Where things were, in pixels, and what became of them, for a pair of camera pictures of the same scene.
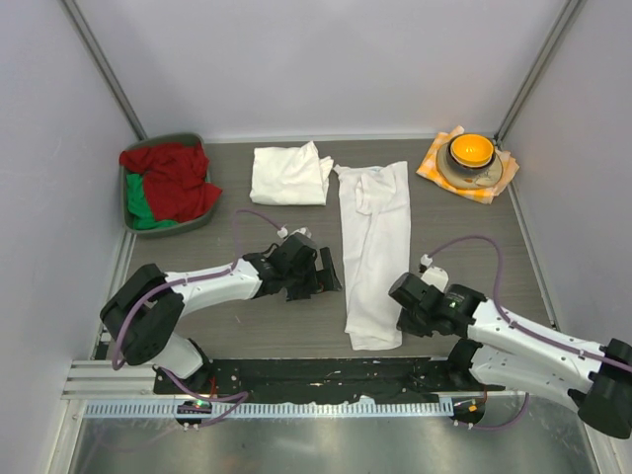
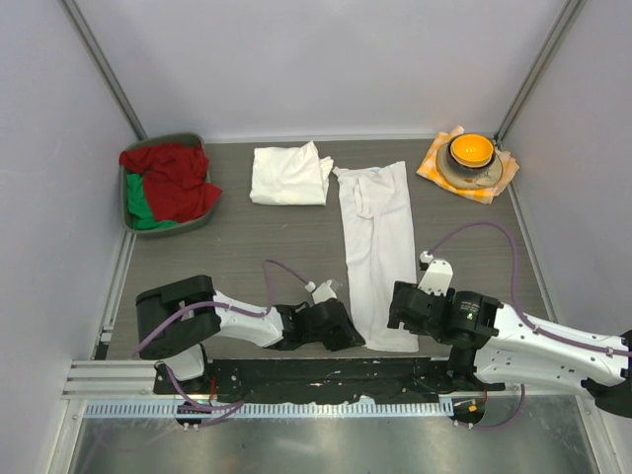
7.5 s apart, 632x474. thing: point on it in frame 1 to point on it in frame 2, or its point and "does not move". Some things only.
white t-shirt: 374,203 does not move
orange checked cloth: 484,195 does not move
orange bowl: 471,150 does not move
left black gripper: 320,281 to 348,336
